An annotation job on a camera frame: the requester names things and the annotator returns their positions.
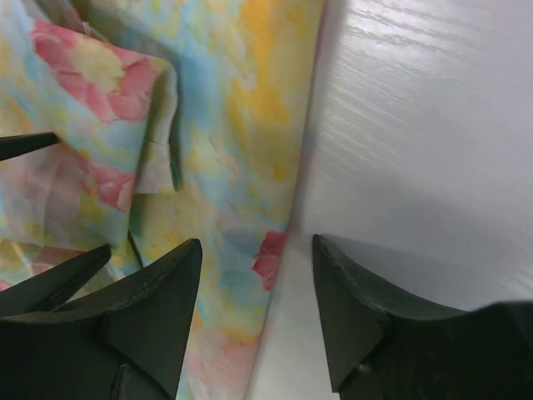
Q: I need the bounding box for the floral pastel skirt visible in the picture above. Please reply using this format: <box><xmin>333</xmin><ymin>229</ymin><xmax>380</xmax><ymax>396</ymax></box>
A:
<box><xmin>1</xmin><ymin>1</ymin><xmax>325</xmax><ymax>399</ymax></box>

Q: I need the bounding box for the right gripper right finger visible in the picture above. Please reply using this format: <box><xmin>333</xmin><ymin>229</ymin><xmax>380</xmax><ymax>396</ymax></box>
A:
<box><xmin>312</xmin><ymin>235</ymin><xmax>532</xmax><ymax>399</ymax></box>

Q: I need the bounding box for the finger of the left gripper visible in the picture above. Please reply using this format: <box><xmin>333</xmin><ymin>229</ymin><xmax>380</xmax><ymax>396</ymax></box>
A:
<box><xmin>1</xmin><ymin>245</ymin><xmax>111</xmax><ymax>317</ymax></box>
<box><xmin>0</xmin><ymin>132</ymin><xmax>59</xmax><ymax>160</ymax></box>

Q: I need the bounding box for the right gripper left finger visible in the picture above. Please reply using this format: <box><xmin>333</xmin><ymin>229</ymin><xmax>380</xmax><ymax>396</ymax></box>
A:
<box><xmin>1</xmin><ymin>239</ymin><xmax>202</xmax><ymax>399</ymax></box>

